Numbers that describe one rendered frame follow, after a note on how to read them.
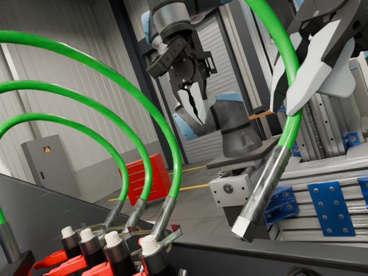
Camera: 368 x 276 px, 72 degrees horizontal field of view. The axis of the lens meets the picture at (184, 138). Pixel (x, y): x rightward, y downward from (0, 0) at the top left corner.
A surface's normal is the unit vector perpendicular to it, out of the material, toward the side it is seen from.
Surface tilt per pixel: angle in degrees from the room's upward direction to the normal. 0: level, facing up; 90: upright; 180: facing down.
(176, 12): 90
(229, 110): 90
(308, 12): 47
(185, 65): 90
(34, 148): 90
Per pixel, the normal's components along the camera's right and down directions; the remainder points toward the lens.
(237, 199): -0.55, 0.24
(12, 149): 0.76, -0.24
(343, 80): 0.26, 0.16
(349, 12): -0.86, -0.40
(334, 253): -0.33, -0.94
